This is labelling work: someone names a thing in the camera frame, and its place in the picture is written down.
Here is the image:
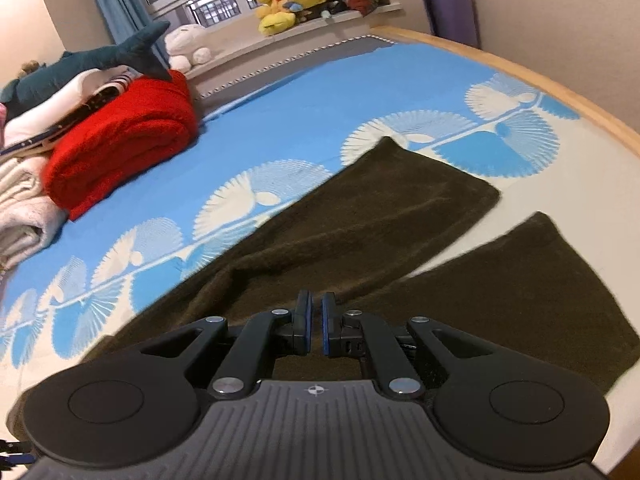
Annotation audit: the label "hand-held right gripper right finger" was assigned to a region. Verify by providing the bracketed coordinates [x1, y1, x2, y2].
[321, 291, 493, 401]

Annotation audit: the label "yellow duck plush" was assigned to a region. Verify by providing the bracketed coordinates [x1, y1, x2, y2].
[255, 0, 299, 37]

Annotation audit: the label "teal shark plush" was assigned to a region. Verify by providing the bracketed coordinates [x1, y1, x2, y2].
[0, 21, 172, 106]

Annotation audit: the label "white seal plush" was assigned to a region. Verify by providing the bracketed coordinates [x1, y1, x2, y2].
[164, 24, 213, 72]

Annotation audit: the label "white quilted blanket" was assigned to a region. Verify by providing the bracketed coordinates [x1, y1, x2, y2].
[0, 194, 69, 267]

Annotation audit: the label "navy star patterned cloth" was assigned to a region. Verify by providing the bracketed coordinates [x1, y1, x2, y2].
[0, 72, 147, 157]

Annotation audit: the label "dark olive corduroy pants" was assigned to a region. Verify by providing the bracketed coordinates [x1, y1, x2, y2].
[5, 136, 640, 443]

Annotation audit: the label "white folded sheet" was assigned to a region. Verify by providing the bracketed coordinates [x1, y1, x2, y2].
[5, 67, 126, 134]

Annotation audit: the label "wooden bed frame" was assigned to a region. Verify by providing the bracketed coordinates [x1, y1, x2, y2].
[370, 25, 640, 157]

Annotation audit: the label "purple paper bag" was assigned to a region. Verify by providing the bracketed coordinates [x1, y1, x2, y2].
[420, 0, 482, 50]

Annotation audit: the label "blue curtain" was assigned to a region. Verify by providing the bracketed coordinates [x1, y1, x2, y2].
[82, 0, 171, 69]

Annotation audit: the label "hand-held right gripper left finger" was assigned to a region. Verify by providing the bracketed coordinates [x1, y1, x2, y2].
[142, 290, 315, 401]

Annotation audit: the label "red folded blanket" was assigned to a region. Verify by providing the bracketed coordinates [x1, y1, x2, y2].
[42, 68, 201, 222]

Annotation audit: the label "grey studded headboard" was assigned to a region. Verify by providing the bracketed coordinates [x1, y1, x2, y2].
[192, 34, 397, 111]

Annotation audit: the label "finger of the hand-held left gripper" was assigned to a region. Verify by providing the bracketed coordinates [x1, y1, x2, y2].
[0, 439, 37, 467]

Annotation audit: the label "cream folded blanket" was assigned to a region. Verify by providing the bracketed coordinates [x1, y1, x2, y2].
[0, 157, 50, 211]

